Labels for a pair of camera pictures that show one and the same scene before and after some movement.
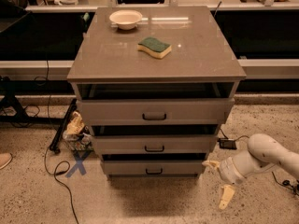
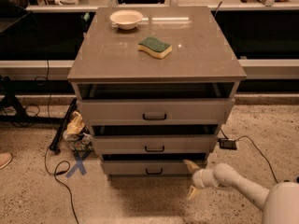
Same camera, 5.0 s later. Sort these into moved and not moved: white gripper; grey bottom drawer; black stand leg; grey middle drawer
Moved: white gripper
Not moved: grey middle drawer; grey bottom drawer; black stand leg
